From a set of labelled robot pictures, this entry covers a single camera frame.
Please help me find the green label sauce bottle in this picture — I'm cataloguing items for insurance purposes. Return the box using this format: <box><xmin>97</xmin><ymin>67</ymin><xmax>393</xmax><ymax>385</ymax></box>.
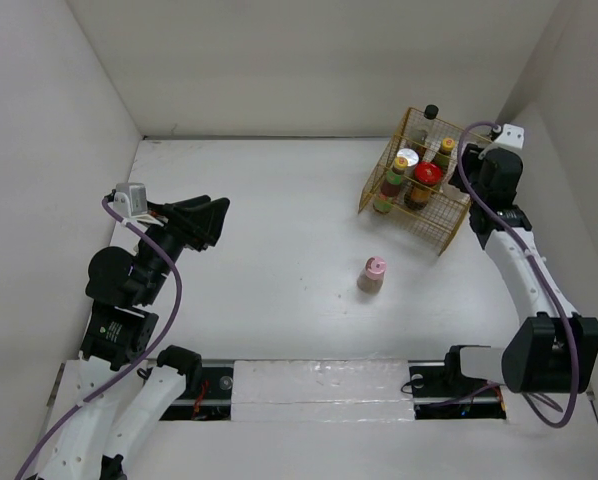
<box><xmin>373</xmin><ymin>156</ymin><xmax>408</xmax><ymax>214</ymax></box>

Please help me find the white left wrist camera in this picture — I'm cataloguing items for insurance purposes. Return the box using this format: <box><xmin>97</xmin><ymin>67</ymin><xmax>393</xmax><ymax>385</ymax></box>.
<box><xmin>112</xmin><ymin>182</ymin><xmax>148</xmax><ymax>218</ymax></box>

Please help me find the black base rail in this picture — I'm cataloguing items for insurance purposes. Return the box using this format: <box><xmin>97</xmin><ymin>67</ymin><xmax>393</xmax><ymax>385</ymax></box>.
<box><xmin>46</xmin><ymin>362</ymin><xmax>595</xmax><ymax>424</ymax></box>

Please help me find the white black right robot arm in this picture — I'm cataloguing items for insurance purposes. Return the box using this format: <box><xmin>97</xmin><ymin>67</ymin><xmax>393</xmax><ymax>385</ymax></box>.
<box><xmin>441</xmin><ymin>144</ymin><xmax>598</xmax><ymax>394</ymax></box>

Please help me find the silver cap blue shaker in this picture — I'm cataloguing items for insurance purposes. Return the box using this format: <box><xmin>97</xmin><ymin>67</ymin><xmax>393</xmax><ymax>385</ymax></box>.
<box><xmin>395</xmin><ymin>148</ymin><xmax>419</xmax><ymax>170</ymax></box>

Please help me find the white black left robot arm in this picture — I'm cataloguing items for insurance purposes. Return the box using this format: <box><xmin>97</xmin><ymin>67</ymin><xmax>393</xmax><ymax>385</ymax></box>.
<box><xmin>15</xmin><ymin>189</ymin><xmax>230</xmax><ymax>479</ymax></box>

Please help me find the yellow cap green sauce bottle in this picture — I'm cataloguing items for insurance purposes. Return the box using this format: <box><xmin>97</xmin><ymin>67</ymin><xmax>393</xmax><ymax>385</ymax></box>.
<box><xmin>432</xmin><ymin>137</ymin><xmax>456</xmax><ymax>174</ymax></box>

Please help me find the yellow cap spice shaker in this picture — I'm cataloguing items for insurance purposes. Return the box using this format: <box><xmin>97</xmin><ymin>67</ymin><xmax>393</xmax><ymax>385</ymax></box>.
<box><xmin>441</xmin><ymin>183</ymin><xmax>463</xmax><ymax>201</ymax></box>

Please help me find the red lid sauce jar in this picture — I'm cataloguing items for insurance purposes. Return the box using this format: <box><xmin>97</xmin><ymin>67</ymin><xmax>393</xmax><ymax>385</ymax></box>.
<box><xmin>404</xmin><ymin>162</ymin><xmax>444</xmax><ymax>210</ymax></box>

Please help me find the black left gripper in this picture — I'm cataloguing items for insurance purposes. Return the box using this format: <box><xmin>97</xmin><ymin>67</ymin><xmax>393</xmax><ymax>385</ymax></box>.
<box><xmin>138</xmin><ymin>193</ymin><xmax>230</xmax><ymax>302</ymax></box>

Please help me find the pink cap spice shaker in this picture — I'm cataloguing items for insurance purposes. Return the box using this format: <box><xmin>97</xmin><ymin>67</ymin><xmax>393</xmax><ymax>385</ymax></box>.
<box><xmin>357</xmin><ymin>256</ymin><xmax>387</xmax><ymax>295</ymax></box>

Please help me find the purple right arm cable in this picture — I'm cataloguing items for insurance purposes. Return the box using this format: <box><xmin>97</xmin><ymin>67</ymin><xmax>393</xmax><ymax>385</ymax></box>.
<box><xmin>457</xmin><ymin>121</ymin><xmax>580</xmax><ymax>427</ymax></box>

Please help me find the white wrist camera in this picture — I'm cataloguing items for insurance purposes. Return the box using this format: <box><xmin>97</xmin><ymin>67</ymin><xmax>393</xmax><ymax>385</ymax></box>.
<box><xmin>112</xmin><ymin>182</ymin><xmax>148</xmax><ymax>218</ymax></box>
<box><xmin>490</xmin><ymin>124</ymin><xmax>525</xmax><ymax>152</ymax></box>

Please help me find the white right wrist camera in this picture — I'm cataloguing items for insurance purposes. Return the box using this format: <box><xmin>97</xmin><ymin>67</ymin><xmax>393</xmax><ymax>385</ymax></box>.
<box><xmin>490</xmin><ymin>124</ymin><xmax>525</xmax><ymax>152</ymax></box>

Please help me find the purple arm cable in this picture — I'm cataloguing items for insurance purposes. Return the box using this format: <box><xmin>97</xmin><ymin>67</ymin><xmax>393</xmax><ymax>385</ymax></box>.
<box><xmin>13</xmin><ymin>195</ymin><xmax>184</xmax><ymax>480</ymax></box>
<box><xmin>457</xmin><ymin>121</ymin><xmax>580</xmax><ymax>427</ymax></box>

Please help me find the dark soy sauce bottle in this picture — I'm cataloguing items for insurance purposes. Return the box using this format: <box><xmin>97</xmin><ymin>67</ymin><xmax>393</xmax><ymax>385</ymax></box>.
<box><xmin>409</xmin><ymin>104</ymin><xmax>439</xmax><ymax>161</ymax></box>

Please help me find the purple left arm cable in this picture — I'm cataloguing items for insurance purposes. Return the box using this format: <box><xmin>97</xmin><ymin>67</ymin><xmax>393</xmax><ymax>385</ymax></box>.
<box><xmin>13</xmin><ymin>195</ymin><xmax>184</xmax><ymax>480</ymax></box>

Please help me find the yellow wire basket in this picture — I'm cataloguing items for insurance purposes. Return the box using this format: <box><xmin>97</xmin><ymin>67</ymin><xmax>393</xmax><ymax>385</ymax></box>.
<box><xmin>357</xmin><ymin>104</ymin><xmax>471</xmax><ymax>254</ymax></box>

